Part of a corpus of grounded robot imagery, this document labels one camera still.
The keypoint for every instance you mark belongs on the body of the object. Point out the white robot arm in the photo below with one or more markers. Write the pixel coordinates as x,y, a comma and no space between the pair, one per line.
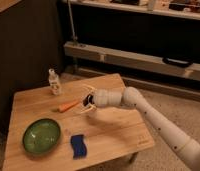
185,147

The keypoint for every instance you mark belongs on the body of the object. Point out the green ceramic bowl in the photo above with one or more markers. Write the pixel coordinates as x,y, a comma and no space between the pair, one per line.
41,136

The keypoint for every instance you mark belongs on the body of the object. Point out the black handle on shelf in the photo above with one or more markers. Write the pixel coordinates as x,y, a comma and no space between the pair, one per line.
183,64

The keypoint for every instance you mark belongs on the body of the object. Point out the blue sponge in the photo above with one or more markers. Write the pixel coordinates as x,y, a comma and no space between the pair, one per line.
78,146

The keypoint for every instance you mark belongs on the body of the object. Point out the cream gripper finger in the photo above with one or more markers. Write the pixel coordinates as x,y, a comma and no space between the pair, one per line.
88,108
89,88

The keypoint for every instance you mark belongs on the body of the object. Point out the metal shelf rack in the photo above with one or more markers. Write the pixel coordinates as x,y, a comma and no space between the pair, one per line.
103,37

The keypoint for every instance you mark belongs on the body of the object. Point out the wooden table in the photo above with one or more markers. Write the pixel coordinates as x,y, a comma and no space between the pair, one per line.
109,133

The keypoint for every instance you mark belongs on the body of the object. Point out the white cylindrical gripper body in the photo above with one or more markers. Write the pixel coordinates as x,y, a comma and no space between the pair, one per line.
103,98

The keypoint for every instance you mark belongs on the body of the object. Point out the orange carrot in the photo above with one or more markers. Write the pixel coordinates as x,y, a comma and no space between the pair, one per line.
67,105

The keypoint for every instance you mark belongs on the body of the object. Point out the small white bottle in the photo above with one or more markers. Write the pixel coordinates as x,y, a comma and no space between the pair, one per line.
54,82

